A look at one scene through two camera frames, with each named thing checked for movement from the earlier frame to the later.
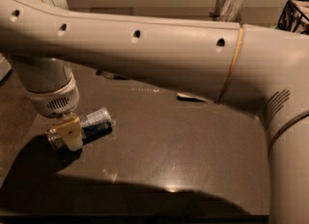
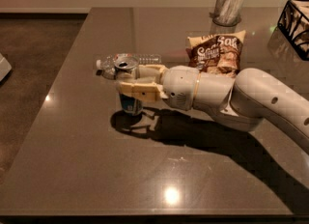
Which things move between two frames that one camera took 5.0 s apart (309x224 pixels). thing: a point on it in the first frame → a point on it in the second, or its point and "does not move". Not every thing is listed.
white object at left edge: (5, 67) does not move
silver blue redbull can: (94, 124) → (126, 70)
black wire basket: (295, 16) does not move
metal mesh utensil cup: (228, 6) does not move
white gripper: (57, 104) → (180, 84)
